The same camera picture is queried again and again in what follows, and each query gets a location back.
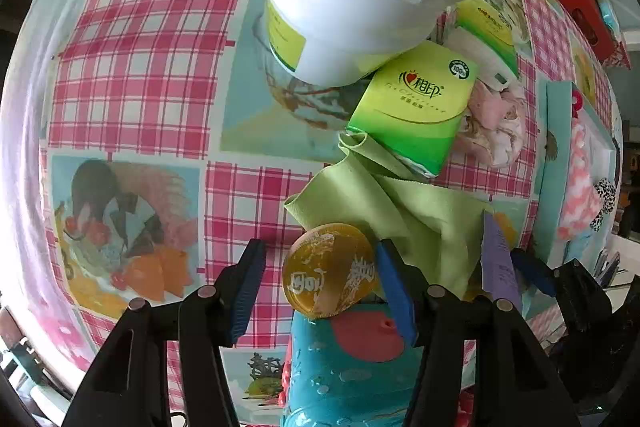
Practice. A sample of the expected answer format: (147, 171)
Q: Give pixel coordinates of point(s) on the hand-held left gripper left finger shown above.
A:
(245, 292)

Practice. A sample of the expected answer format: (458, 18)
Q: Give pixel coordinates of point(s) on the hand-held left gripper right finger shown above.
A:
(395, 297)

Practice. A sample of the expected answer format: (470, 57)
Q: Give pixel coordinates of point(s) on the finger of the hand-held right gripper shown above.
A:
(532, 272)

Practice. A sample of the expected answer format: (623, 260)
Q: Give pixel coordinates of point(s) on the purple packet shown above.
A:
(497, 262)

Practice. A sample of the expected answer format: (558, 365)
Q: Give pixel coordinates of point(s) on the green cloth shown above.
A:
(400, 217)

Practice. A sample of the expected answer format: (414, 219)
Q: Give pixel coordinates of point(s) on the pink white striped cloth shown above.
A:
(580, 197)

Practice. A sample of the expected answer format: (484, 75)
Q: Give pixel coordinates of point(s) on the leopard print scrunchie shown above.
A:
(605, 197)

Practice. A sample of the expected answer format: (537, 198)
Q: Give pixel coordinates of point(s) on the white tray with teal rim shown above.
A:
(557, 147)

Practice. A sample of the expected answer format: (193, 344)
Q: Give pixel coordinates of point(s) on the green tissue pack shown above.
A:
(415, 117)
(487, 24)

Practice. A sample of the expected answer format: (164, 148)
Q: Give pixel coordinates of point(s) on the black phone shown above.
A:
(607, 267)

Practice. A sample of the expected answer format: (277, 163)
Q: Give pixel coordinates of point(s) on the teal cartoon box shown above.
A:
(350, 382)

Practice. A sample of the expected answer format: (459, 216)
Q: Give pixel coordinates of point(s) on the dark wooden chair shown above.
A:
(20, 357)

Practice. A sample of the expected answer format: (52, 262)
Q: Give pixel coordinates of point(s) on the printed checkered tablecloth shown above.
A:
(140, 57)

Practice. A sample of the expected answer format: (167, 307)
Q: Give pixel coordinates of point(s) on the red gift box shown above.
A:
(582, 12)

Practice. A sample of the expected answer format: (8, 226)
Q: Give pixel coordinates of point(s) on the blue wet wipes pack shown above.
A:
(610, 17)

